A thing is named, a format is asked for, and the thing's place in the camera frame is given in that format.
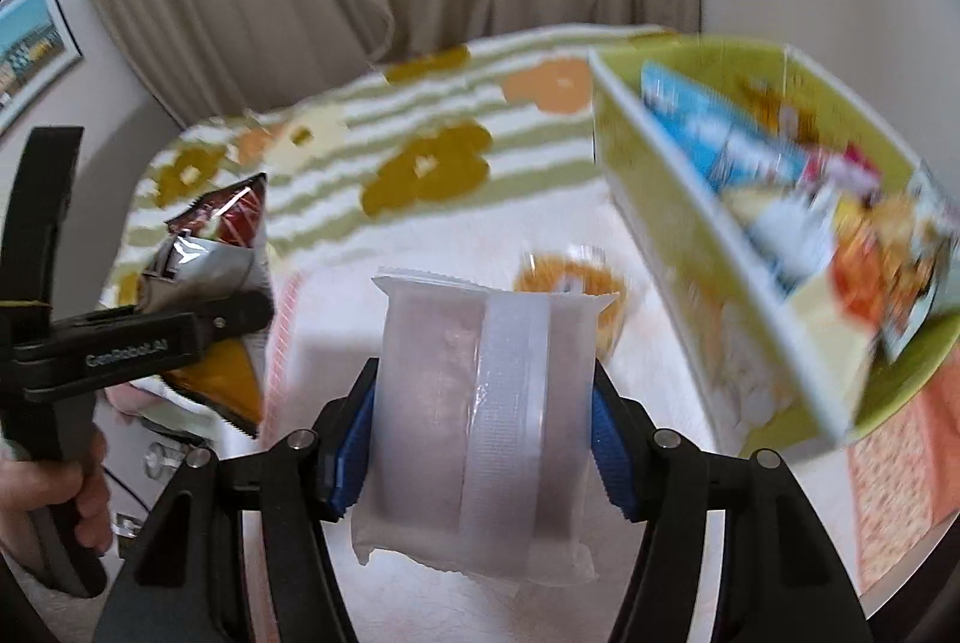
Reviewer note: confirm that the yellow white chip bag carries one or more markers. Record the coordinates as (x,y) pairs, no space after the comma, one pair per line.
(877,267)

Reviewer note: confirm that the framed wall picture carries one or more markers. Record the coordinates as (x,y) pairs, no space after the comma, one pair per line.
(37,49)

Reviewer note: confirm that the green cardboard box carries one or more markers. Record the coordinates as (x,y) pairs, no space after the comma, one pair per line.
(772,237)

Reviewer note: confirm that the red blue snack packet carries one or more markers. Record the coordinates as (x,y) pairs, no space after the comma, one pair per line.
(848,170)

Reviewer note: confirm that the floral striped blanket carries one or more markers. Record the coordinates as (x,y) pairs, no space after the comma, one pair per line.
(524,99)

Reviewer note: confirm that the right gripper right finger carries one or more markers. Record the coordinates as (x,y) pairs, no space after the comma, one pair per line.
(781,576)

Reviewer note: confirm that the waffle cookie clear packet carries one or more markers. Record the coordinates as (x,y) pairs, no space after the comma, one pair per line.
(580,269)

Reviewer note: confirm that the person's left hand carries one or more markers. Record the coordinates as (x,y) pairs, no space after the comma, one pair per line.
(28,486)

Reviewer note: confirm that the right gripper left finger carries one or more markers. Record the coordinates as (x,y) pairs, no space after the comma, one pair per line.
(184,579)

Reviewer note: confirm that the light blue snack bag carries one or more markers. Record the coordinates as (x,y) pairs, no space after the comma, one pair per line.
(725,145)

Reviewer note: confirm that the red silver chip bag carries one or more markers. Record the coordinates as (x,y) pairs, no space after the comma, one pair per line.
(216,249)

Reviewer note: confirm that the white translucent snack packet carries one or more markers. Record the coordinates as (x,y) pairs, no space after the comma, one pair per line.
(481,431)

